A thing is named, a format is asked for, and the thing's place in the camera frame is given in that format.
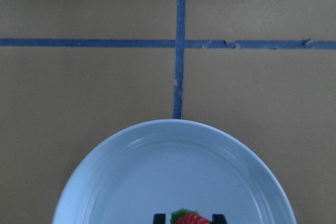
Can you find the blue plastic plate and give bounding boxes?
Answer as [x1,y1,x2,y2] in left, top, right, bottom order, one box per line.
[53,119,296,223]

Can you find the red strawberry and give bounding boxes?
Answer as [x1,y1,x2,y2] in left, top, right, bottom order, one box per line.
[170,209,211,224]

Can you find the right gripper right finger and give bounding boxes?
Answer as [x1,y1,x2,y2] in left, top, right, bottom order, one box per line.
[212,214,227,224]

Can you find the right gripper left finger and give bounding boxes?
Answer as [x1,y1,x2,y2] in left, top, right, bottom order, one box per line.
[153,214,166,224]

